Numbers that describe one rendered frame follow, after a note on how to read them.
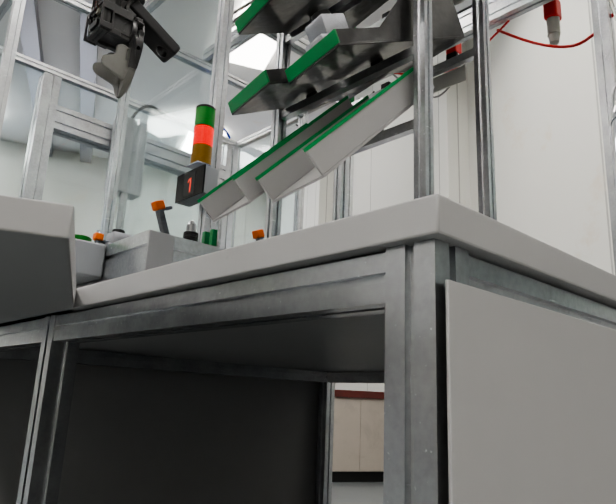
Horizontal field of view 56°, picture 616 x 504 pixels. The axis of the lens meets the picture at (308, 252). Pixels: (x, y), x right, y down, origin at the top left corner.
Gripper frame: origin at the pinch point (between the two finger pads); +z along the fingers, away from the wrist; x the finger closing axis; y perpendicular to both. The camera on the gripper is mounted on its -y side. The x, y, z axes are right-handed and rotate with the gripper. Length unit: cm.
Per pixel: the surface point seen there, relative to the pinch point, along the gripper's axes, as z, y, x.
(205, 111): -16.2, -30.5, -21.9
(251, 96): 4.3, -11.8, 22.4
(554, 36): -68, -132, 23
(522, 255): 39, -6, 70
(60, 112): -45, -25, -111
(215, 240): 21.6, -24.1, -3.0
